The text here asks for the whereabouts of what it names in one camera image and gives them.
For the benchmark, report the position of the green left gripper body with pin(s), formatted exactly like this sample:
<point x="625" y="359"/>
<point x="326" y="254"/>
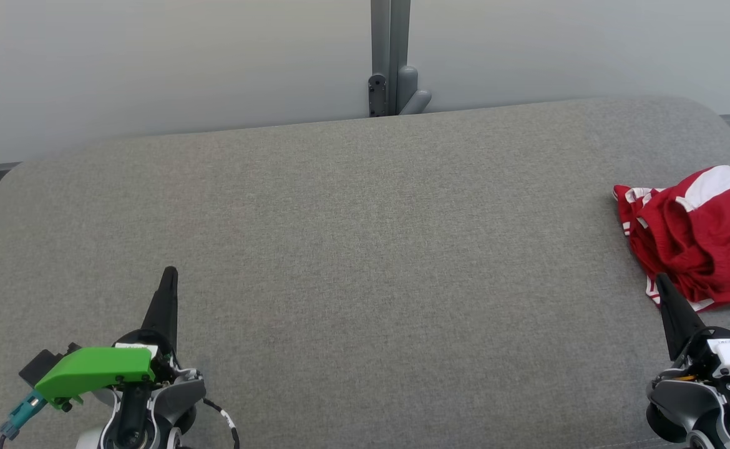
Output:
<point x="97" y="368"/>

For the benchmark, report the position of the red white-trimmed shorts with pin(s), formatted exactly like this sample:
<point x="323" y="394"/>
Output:
<point x="714" y="249"/>

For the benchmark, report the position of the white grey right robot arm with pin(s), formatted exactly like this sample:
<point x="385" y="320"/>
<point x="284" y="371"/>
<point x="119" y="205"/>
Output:
<point x="702" y="405"/>

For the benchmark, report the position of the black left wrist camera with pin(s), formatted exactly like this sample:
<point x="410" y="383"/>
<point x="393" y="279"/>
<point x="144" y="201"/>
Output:
<point x="40" y="365"/>

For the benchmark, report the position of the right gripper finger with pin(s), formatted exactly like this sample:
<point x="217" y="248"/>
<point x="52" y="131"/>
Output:
<point x="677" y="318"/>

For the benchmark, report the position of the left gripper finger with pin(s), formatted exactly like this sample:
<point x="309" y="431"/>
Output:
<point x="165" y="305"/>

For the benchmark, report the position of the red white jersey shirt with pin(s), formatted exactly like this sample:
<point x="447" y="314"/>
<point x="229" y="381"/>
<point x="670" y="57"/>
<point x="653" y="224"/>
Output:
<point x="626" y="215"/>

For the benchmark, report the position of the grey metal post bracket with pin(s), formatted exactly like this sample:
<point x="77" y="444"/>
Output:
<point x="390" y="50"/>

